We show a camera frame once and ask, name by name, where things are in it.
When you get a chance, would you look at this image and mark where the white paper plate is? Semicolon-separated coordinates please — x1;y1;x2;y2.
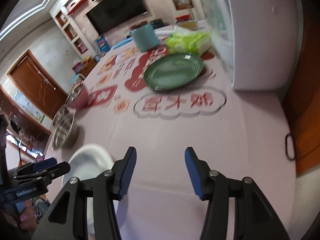
61;143;119;235

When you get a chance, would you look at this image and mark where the large steel bowl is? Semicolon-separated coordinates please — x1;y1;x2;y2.
52;113;79;150

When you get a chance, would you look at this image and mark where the small steel bowl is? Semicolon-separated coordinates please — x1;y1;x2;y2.
53;105;76;128

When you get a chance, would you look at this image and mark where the pink steel bowl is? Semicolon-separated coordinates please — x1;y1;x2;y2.
66;82;89;109

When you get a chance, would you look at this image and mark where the green plate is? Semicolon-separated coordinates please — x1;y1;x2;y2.
143;53;204;91

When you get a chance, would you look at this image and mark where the person's right hand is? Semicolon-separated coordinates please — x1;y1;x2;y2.
20;197;50;232

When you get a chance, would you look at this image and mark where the wooden door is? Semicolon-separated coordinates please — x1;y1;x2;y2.
7;50;67;119

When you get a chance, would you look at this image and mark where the printed pink tablecloth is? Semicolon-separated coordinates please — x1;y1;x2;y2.
46;42;296;239

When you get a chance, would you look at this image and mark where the blue poster box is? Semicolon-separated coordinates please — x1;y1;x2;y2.
94;35;111;54

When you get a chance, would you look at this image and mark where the green tissue pack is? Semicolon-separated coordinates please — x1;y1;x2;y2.
165;32;212;56

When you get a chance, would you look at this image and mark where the teal ceramic jar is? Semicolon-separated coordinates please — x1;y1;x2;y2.
131;23;160;52

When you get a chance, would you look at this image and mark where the white sterilizer box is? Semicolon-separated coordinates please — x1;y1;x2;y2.
201;0;302;91

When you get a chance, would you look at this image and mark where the black television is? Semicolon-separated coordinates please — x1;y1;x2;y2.
86;0;148;35

